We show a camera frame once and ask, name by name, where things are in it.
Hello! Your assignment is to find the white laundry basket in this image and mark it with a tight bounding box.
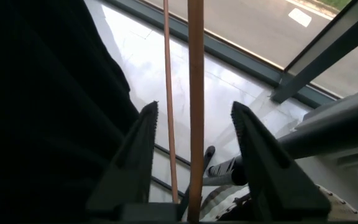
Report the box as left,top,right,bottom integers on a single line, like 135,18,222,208
199,183,358,222

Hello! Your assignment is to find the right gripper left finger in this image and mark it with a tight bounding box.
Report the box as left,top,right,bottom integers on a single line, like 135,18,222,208
85,101,160,218

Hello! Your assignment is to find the black garment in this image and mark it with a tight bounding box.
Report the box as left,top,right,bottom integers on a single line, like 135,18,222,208
0,0,141,223

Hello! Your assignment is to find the black clothes rack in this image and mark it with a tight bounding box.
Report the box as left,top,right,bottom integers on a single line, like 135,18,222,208
149,82,358,218

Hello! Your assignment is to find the window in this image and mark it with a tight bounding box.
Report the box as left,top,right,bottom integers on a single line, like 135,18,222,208
104,0,358,110

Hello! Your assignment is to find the pink clothes hanger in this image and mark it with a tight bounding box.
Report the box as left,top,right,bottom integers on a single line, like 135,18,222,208
162,0,206,222

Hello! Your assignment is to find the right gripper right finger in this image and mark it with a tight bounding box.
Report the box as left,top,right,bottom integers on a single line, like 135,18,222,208
230,101,332,222

